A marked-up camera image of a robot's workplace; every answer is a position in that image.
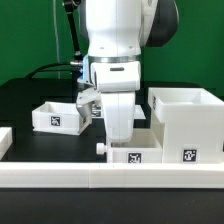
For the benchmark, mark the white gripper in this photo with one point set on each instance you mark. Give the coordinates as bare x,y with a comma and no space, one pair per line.
118,128

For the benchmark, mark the white drawer box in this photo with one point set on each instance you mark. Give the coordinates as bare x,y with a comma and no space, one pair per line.
144,147
60,118

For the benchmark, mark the white drawer cabinet frame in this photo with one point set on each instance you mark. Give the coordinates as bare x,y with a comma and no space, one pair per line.
188,123

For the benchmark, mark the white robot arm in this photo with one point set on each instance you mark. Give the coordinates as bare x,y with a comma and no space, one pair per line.
117,30

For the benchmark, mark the white marker sheet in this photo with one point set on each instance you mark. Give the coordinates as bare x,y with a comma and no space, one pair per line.
98,112

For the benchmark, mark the white front fence bar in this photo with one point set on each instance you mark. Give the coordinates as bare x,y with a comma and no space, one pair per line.
110,175

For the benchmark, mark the white fence bar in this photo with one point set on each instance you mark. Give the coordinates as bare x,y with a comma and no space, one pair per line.
5,140
110,175

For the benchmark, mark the white left fence bar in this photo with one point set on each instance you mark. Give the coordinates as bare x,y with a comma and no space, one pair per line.
5,140

